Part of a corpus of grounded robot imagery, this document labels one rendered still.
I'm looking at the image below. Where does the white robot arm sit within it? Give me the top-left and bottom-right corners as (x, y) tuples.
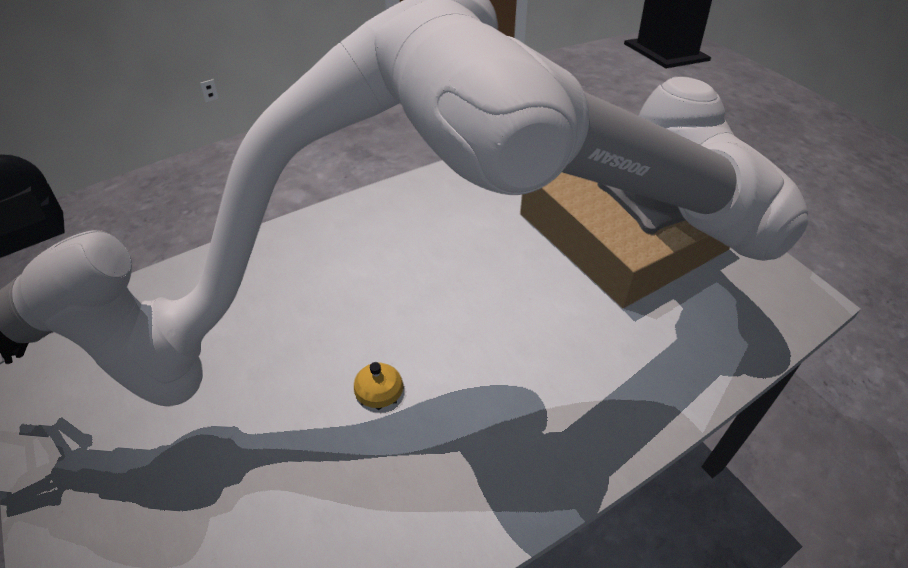
(0, 0), (808, 407)

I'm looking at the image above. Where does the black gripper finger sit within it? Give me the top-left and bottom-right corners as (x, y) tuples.
(0, 343), (28, 364)

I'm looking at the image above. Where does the brass desk bell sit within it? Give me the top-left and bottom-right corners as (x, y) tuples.
(354, 362), (404, 410)

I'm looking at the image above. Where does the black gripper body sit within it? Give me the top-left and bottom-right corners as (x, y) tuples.
(0, 331), (25, 352)

